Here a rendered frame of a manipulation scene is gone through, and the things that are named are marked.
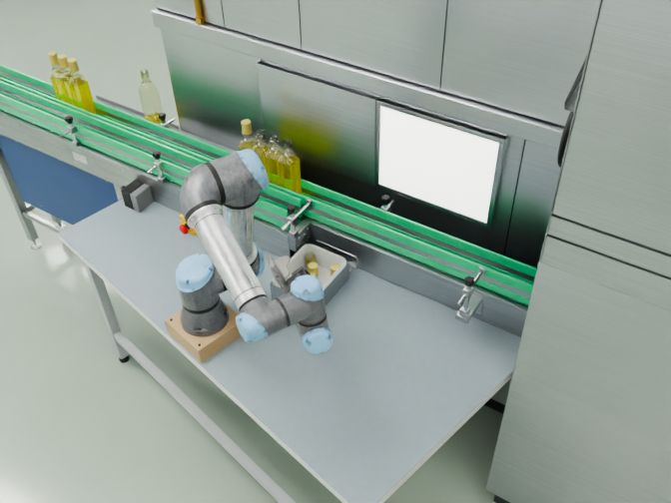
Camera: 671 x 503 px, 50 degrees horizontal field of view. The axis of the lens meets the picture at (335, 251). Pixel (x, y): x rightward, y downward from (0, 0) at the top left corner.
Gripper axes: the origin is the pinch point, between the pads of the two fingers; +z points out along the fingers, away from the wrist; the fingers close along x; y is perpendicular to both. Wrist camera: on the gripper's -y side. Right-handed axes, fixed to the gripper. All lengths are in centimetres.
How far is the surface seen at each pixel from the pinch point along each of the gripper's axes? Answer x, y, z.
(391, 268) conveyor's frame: -39.5, 23.1, 19.9
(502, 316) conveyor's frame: -57, 43, -10
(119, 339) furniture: -36, -90, 83
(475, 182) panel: -25, 61, 13
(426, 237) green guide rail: -36, 39, 19
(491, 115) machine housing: -5, 74, 8
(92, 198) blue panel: 4, -67, 125
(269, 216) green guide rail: -10.4, -0.5, 47.1
